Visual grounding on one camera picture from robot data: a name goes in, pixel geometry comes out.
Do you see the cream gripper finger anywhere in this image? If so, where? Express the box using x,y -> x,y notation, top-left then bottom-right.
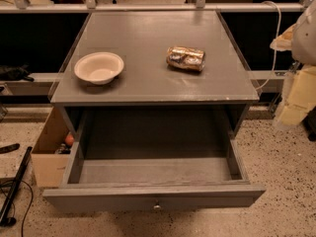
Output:
270,25 -> 295,51
273,64 -> 316,129

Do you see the grey top drawer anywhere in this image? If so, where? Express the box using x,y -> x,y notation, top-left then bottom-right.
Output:
43,108 -> 266,212

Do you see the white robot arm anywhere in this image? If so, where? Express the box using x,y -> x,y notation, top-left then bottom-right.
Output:
270,5 -> 316,130

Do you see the grey wooden drawer cabinet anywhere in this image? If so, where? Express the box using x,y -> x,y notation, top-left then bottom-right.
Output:
51,11 -> 259,146

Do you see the crushed gold can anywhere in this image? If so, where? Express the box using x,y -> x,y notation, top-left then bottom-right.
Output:
166,46 -> 205,72

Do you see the white paper bowl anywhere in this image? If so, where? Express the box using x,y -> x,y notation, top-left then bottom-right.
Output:
74,52 -> 124,85

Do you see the orange ball in box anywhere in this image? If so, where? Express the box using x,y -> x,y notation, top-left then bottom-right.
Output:
64,133 -> 74,147

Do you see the cardboard box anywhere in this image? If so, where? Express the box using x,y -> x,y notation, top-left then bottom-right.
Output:
32,108 -> 71,188

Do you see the black bag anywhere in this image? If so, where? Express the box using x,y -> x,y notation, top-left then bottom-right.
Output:
0,64 -> 34,82

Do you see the black stand pole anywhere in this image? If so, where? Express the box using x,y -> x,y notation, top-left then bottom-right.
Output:
0,146 -> 32,227

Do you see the metal rail frame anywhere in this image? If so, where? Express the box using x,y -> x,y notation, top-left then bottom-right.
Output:
0,0 -> 316,97

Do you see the white cable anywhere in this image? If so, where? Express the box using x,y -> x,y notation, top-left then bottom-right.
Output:
255,0 -> 283,92

